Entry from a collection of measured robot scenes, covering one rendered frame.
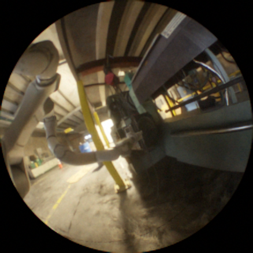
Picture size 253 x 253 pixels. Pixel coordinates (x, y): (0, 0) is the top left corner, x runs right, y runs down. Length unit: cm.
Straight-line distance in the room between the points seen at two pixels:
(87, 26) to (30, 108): 115
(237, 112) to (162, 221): 92
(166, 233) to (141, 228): 20
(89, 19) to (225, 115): 161
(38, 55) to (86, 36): 111
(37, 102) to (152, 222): 98
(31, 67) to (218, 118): 95
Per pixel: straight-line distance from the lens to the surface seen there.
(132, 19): 124
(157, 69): 99
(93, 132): 91
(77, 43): 135
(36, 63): 27
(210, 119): 74
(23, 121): 37
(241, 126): 68
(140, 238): 78
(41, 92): 36
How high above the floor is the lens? 75
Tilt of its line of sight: 1 degrees up
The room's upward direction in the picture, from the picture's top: 24 degrees counter-clockwise
